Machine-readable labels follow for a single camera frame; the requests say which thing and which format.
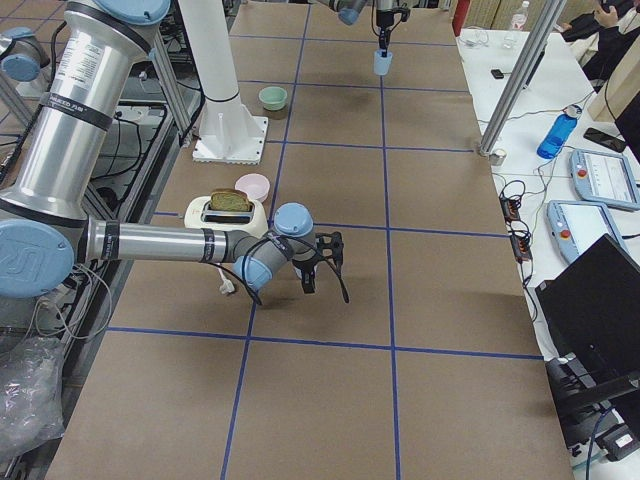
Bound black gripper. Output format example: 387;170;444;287
292;231;344;294

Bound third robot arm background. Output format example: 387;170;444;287
1;26;51;82

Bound white toaster plug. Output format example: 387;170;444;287
219;278;236;296

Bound pink bowl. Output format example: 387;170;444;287
235;173;271;202

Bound toast slice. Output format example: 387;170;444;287
209;188;252;212

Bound cream toaster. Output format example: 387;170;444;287
184;196;268;238

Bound green bowl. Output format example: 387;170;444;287
258;86;288;111

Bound blue water bottle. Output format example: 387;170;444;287
536;104;582;159

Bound seated person in black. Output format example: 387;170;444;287
561;1;639;91

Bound black smartphone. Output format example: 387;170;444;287
583;127;627;153

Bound teach pendant far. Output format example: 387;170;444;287
569;149;639;211

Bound teach pendant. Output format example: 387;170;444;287
546;200;627;264
569;149;639;211

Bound teach pendant near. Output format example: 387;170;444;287
546;200;627;264

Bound black laptop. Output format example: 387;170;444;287
536;234;639;398

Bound clear plastic bag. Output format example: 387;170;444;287
1;337;65;461

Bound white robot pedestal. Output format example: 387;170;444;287
179;1;268;165

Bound aluminium frame post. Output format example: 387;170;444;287
477;0;567;159

